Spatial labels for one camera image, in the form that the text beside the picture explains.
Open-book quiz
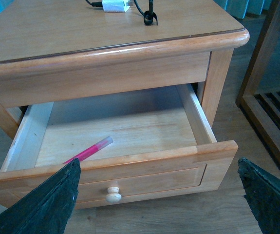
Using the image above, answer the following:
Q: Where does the pink highlighter marker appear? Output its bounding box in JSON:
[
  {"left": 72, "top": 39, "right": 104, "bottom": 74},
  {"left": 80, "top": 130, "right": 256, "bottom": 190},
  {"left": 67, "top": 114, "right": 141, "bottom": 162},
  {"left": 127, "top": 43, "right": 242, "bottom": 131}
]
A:
[{"left": 63, "top": 136, "right": 113, "bottom": 164}]

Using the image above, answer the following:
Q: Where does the black usb cable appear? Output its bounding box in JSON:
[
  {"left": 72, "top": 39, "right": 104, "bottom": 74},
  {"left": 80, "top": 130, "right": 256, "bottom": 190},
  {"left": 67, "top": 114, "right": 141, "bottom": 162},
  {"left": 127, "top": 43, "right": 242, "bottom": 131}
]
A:
[{"left": 85, "top": 0, "right": 159, "bottom": 26}]

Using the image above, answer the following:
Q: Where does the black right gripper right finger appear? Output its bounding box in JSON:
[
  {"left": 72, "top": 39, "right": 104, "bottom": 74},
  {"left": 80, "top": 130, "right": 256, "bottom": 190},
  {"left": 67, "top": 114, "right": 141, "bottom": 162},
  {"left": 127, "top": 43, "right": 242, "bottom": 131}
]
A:
[{"left": 238, "top": 157, "right": 280, "bottom": 234}]

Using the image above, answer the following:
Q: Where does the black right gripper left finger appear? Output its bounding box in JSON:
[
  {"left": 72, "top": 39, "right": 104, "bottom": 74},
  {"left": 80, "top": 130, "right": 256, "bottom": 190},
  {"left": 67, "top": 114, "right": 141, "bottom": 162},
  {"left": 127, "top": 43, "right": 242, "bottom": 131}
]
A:
[{"left": 0, "top": 159, "right": 81, "bottom": 234}]

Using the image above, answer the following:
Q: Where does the dark wooden side table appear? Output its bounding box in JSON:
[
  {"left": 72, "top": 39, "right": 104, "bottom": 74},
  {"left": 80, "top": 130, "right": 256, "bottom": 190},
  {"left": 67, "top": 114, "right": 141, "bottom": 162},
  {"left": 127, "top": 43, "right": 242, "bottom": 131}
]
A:
[{"left": 236, "top": 0, "right": 280, "bottom": 169}]

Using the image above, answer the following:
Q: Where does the drawer wooden knob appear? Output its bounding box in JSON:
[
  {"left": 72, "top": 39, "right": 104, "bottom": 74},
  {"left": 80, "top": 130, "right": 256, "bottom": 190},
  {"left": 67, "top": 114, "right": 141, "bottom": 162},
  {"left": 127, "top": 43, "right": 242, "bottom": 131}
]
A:
[{"left": 105, "top": 186, "right": 122, "bottom": 203}]

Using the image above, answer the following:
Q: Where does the white usb charger adapter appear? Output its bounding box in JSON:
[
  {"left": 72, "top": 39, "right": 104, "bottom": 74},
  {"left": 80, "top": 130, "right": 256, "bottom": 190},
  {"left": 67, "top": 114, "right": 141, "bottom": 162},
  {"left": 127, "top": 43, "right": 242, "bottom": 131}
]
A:
[{"left": 102, "top": 0, "right": 133, "bottom": 13}]

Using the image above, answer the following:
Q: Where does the wooden nightstand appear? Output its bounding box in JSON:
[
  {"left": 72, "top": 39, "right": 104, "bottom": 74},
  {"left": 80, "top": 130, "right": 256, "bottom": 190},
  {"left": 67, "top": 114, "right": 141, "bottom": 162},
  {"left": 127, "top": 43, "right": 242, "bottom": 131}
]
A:
[{"left": 0, "top": 0, "right": 249, "bottom": 138}]

